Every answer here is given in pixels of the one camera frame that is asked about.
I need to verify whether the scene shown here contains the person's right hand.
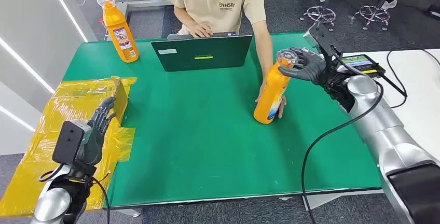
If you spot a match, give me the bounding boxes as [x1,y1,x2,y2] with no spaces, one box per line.
[188,22,214,39]

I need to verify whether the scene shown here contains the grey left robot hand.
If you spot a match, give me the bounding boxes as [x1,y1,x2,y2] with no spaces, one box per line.
[79,96,118,167]

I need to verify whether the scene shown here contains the person's left hand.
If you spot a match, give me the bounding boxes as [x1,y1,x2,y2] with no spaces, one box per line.
[254,81,287,120]

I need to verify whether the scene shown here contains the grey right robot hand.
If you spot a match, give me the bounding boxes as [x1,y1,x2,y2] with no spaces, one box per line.
[278,46,327,86]

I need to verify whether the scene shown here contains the orange bottle clear cap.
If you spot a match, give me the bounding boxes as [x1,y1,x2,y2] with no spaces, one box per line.
[97,0,140,64]
[253,48,299,125]

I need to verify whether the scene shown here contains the dark green laptop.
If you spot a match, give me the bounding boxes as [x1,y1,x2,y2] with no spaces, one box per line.
[150,32,254,73]

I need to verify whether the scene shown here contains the person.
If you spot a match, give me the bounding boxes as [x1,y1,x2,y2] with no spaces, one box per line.
[162,0,287,120]

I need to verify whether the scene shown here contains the yellow taped cardboard box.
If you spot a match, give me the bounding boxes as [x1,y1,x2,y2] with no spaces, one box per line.
[0,75,138,218]

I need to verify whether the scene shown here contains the black tablet device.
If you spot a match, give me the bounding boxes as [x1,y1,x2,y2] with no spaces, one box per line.
[341,53,387,78]

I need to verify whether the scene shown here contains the green table mat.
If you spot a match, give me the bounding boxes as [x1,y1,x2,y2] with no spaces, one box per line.
[62,32,382,209]

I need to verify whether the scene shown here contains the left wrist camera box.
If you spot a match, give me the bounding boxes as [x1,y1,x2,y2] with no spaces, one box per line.
[52,120,92,167]

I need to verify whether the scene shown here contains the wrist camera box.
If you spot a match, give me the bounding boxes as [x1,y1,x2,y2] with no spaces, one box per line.
[52,120,92,167]
[303,22,341,59]

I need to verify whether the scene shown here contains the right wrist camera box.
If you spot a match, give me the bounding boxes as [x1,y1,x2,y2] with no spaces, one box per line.
[303,22,341,59]

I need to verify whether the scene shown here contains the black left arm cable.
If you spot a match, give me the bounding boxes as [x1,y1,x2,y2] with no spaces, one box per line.
[90,176,111,224]

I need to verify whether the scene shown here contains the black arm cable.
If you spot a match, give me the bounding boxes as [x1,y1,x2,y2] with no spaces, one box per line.
[301,55,386,224]
[90,176,111,224]

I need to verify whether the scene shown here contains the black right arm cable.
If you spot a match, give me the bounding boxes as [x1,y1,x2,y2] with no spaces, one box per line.
[301,55,386,224]

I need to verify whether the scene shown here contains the black cable on white table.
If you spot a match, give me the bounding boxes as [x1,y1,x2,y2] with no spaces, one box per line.
[380,48,440,109]

